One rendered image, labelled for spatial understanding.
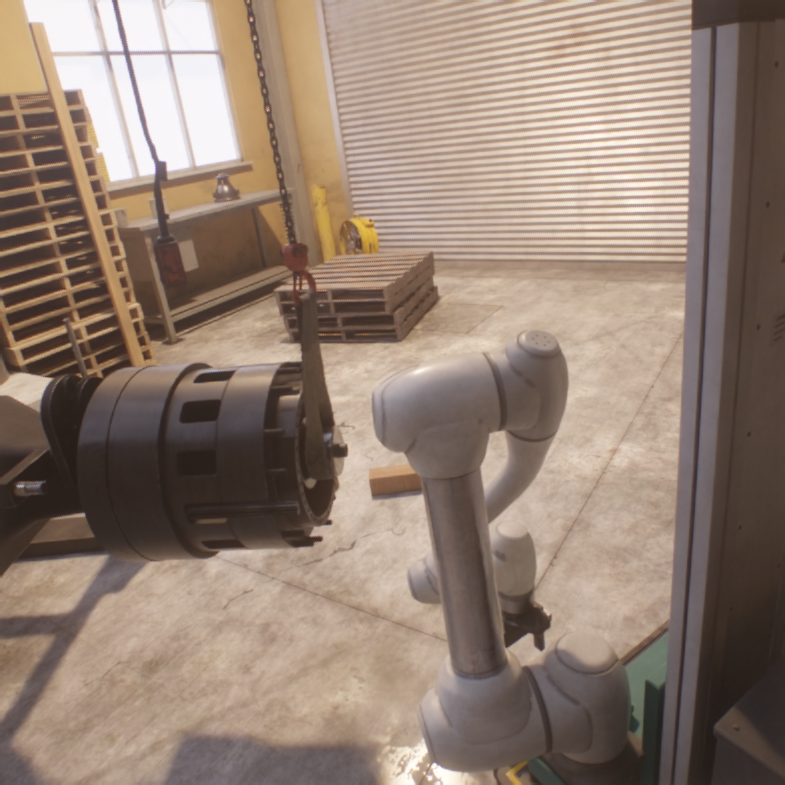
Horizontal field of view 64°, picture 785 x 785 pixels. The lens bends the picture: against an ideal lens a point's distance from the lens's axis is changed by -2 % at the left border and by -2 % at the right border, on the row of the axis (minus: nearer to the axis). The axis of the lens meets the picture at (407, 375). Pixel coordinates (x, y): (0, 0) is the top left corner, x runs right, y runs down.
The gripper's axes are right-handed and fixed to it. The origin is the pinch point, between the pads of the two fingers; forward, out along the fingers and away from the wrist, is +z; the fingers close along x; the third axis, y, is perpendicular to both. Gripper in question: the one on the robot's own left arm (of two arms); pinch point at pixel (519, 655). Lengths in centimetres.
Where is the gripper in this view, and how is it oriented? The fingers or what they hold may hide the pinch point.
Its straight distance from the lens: 171.1
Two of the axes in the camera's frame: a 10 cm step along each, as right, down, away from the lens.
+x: -8.1, 3.1, -4.9
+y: -5.7, -2.5, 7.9
